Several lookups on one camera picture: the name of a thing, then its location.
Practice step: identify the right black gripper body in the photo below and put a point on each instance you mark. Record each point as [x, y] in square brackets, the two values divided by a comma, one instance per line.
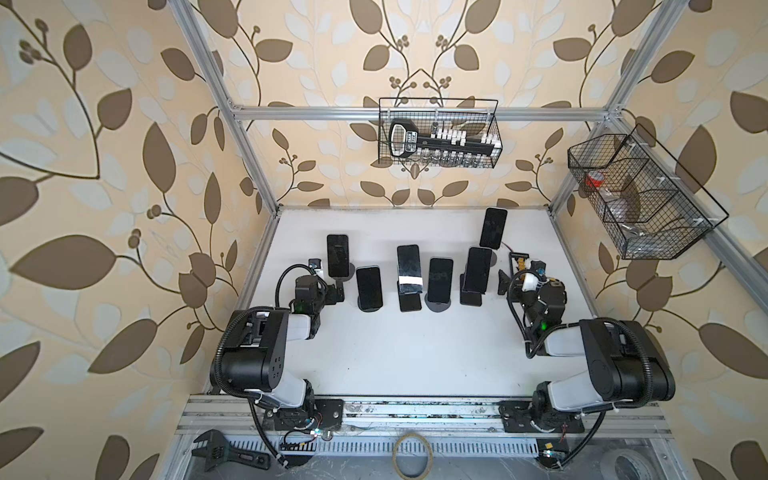
[519, 270]

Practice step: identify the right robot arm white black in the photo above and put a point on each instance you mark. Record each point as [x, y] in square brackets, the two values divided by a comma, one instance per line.
[624, 367]

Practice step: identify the black centre phone stand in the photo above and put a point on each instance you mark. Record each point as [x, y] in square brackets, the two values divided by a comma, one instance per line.
[409, 297]

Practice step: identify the wire basket on right wall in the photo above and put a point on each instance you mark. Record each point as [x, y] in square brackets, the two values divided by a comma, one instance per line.
[652, 205]

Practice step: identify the wire basket on back wall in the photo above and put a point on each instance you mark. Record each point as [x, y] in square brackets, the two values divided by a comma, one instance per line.
[453, 132]

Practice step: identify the rear tall black phone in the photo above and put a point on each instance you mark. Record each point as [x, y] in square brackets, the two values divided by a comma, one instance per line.
[493, 228]

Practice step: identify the black folding phone stand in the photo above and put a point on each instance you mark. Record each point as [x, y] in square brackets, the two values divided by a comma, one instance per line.
[468, 298]

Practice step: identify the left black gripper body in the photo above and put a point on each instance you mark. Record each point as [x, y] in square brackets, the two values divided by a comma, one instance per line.
[330, 289]

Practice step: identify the purple edged black phone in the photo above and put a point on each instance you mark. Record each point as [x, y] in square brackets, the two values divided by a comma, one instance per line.
[477, 270]

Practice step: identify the grey round phone stand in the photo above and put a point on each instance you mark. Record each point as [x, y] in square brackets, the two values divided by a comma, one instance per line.
[350, 272]

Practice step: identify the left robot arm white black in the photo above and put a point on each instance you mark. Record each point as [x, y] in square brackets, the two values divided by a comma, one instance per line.
[250, 359]

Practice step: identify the wire basket on wall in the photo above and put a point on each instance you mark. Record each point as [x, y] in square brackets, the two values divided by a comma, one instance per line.
[453, 132]
[652, 205]

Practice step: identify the black adjustable wrench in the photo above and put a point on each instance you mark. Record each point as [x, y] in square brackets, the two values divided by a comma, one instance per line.
[213, 447]

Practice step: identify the centre black phone with label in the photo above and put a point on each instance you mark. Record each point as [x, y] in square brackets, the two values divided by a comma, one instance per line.
[410, 280]

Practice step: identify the black charger board yellow plugs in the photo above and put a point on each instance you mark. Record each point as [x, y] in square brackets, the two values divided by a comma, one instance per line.
[517, 264]

